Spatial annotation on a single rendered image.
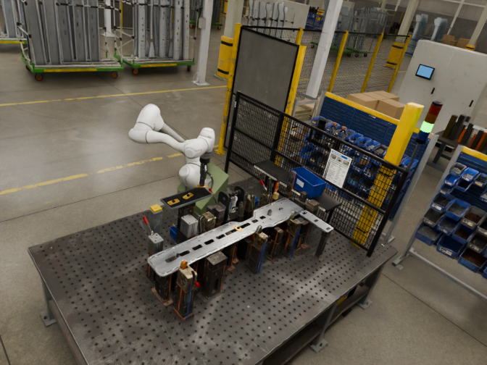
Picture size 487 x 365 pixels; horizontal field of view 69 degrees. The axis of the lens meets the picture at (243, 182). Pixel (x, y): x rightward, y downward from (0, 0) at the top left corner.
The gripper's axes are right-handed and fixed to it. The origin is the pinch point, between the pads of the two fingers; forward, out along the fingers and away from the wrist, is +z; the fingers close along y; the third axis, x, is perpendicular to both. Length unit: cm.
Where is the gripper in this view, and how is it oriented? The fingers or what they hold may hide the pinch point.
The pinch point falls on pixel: (201, 181)
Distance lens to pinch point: 261.0
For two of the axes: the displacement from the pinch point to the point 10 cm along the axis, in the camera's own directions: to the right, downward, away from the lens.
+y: 3.2, 5.2, -7.9
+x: 9.4, -0.3, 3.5
